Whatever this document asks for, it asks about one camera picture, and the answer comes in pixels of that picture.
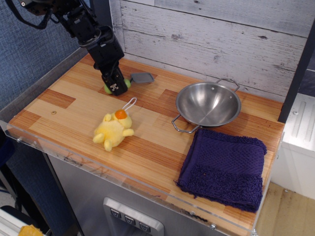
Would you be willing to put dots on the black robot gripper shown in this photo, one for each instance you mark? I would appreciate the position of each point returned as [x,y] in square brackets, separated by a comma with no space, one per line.
[106,53]

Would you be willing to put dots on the green handled grey spatula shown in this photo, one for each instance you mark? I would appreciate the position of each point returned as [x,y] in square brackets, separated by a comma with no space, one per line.
[139,78]

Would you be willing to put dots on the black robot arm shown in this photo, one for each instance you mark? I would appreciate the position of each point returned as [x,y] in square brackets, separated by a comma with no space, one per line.
[80,22]

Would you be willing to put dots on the stainless steel pot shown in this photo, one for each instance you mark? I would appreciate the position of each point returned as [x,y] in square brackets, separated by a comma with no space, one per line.
[207,104]

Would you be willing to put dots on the yellow plush duck toy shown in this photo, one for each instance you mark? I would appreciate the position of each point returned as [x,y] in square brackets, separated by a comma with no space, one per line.
[115,127]

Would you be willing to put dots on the stainless steel cabinet front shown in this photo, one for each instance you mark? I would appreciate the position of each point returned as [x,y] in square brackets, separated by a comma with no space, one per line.
[86,190]

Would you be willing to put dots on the silver control panel with buttons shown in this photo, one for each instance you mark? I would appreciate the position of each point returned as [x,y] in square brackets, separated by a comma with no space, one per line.
[125,221]

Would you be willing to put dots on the purple folded towel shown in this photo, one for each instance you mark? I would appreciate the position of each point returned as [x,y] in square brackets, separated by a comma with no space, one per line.
[225,169]

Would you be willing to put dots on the yellow object bottom left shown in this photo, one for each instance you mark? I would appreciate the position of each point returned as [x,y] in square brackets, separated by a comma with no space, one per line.
[30,230]

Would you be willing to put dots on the black vertical post left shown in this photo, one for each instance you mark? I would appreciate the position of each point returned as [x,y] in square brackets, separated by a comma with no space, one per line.
[101,8]

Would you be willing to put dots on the black vertical post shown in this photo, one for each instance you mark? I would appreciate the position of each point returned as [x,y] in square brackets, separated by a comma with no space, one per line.
[101,8]
[297,80]

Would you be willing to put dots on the black vertical post right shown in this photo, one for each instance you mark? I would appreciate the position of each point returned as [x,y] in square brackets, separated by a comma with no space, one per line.
[297,80]

